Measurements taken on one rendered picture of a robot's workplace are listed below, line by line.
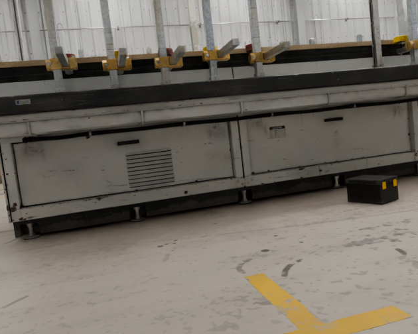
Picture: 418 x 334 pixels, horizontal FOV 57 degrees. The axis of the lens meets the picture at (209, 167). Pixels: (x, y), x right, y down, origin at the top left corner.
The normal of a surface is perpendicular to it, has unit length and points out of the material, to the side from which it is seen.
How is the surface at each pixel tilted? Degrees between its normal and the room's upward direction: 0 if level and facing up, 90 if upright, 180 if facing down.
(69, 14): 90
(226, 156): 90
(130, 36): 90
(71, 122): 90
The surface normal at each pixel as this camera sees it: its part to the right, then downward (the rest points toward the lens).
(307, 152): 0.25, 0.05
